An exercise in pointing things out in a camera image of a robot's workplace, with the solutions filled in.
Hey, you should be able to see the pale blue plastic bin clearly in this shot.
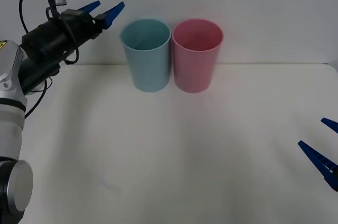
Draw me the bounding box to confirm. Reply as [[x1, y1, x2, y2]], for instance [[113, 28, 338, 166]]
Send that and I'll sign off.
[[120, 18, 172, 93]]

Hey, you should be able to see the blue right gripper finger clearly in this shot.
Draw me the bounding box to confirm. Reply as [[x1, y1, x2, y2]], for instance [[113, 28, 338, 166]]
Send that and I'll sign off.
[[297, 141, 338, 192], [321, 117, 338, 133]]

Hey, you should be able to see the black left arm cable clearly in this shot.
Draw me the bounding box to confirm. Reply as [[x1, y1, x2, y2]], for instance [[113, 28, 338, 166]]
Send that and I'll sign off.
[[19, 0, 80, 65]]

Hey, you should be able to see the pink plastic bin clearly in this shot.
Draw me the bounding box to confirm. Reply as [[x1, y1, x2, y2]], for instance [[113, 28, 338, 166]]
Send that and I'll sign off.
[[172, 18, 224, 94]]

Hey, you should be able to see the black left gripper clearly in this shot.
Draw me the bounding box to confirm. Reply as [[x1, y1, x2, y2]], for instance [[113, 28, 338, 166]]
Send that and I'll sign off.
[[61, 0, 126, 47]]

